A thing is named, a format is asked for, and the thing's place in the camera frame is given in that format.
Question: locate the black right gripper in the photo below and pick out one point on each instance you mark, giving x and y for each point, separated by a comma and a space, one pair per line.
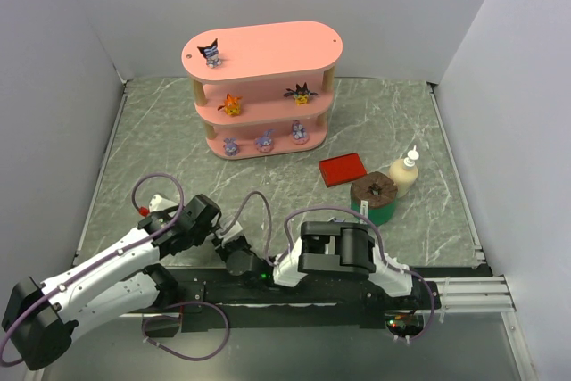
318, 243

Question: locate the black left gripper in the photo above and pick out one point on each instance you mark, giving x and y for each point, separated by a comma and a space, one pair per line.
204, 225

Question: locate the small purple bunny figure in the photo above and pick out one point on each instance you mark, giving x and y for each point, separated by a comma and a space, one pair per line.
231, 147

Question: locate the orange pikachu figure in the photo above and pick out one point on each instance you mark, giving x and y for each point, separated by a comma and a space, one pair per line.
231, 105

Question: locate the black winged pikachu figure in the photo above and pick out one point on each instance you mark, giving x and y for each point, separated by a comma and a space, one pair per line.
300, 94

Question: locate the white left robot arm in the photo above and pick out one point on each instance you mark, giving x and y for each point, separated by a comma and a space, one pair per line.
43, 319

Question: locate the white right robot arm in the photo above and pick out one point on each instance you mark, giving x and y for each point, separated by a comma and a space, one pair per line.
331, 264

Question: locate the pink three-tier wooden shelf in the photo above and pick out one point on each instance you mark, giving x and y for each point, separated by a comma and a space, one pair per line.
259, 63

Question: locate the red flat box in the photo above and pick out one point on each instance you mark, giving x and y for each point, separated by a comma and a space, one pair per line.
341, 169

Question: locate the beige pump bottle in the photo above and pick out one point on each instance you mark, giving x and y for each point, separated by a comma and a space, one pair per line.
404, 172

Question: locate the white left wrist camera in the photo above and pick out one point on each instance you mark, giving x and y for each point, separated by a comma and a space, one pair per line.
163, 206

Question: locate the aluminium rail frame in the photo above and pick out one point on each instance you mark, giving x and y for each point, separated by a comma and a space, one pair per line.
474, 295

